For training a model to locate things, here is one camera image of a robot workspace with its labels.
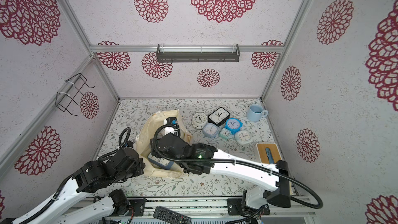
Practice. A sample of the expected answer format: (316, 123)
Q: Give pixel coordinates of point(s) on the light blue mug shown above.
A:
(256, 112)

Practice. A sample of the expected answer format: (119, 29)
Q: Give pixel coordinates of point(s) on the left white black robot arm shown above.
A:
(111, 168)

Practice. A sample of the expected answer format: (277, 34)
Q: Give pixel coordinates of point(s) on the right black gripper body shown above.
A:
(160, 143)

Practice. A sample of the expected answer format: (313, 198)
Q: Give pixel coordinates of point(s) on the black wire wall rack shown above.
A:
(65, 99)

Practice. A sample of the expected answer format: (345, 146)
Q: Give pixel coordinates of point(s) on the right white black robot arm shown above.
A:
(273, 180)

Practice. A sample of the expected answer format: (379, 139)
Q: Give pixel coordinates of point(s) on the black square alarm clock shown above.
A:
(219, 116)

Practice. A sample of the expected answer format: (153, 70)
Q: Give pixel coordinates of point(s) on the mint green square alarm clock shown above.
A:
(225, 134)

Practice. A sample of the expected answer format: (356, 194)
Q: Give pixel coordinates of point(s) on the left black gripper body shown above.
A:
(138, 169)

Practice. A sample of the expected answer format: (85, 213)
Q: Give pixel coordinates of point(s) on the blue twin bell alarm clock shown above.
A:
(233, 125)

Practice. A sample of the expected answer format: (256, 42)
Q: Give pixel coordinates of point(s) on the white wooden top box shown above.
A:
(260, 152)

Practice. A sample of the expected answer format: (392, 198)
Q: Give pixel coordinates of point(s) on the large blue square alarm clock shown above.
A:
(160, 162)

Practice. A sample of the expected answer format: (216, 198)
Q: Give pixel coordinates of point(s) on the white round alarm clock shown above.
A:
(199, 121)
(243, 137)

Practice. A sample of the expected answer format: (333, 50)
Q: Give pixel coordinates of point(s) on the black remote control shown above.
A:
(171, 217)

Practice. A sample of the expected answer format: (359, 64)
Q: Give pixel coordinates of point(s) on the light blue square alarm clock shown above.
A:
(210, 130)

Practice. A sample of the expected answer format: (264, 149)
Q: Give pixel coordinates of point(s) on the beige canvas tote bag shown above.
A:
(145, 147)

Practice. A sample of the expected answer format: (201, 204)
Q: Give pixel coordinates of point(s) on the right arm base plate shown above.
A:
(239, 207)

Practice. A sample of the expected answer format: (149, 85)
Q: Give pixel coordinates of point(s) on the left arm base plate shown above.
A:
(136, 208)

